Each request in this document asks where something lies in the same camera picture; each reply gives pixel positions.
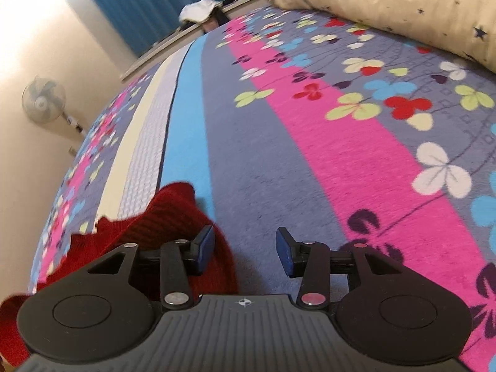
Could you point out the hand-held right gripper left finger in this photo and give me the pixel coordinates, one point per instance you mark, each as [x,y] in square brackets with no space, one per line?
[203,251]

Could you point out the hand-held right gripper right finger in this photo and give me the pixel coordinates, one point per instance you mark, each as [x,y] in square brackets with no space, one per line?
[285,255]

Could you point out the red knit sweater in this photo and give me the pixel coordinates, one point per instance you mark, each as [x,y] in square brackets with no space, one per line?
[128,232]

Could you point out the dark clothes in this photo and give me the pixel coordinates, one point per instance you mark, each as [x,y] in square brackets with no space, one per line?
[217,17]

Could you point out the floral striped blanket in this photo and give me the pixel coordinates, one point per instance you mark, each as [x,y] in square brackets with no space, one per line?
[271,155]

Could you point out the white window sill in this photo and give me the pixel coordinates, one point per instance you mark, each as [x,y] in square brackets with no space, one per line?
[162,46]

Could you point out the white standing fan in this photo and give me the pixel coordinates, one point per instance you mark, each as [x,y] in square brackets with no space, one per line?
[42,100]

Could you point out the white cloth pile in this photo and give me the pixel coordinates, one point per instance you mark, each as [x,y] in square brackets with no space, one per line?
[197,11]

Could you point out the blue curtain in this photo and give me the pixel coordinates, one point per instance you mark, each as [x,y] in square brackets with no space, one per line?
[147,4]

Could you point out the cream star print quilt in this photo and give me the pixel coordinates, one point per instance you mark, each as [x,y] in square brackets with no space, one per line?
[387,4]

